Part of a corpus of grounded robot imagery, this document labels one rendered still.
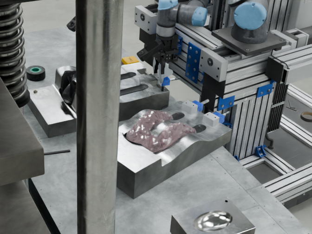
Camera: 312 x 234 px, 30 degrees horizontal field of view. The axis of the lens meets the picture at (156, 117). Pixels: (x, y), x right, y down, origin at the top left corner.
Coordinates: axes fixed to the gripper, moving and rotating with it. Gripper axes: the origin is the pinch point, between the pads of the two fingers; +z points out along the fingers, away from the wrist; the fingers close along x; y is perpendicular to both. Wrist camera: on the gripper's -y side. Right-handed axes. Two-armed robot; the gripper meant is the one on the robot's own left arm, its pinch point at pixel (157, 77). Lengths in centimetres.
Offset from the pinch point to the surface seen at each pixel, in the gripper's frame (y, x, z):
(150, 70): 62, 149, 84
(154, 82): -5.0, -9.1, -3.3
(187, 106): 0.2, -29.4, -3.4
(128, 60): -5.7, 19.2, 0.9
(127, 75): -13.7, -1.1, -3.7
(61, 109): -45.1, -15.5, -1.4
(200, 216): -21, -85, -2
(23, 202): -76, -111, -44
